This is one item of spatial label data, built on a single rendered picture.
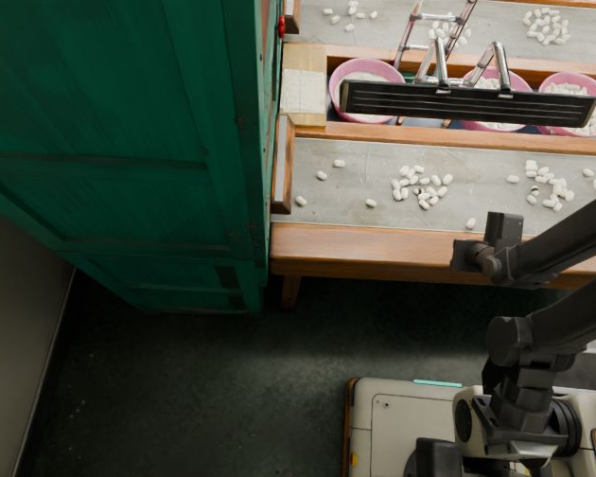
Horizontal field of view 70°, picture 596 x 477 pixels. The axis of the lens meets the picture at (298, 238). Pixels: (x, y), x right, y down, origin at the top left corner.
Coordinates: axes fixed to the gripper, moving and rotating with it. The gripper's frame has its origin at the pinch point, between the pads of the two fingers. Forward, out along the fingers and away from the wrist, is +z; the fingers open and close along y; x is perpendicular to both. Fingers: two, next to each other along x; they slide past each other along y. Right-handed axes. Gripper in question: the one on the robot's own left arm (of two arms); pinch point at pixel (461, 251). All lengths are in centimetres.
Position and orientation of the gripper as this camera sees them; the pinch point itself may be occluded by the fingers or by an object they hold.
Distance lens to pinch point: 104.6
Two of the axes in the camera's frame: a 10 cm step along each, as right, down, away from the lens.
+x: -1.0, 9.9, 1.1
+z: 0.0, -1.1, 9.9
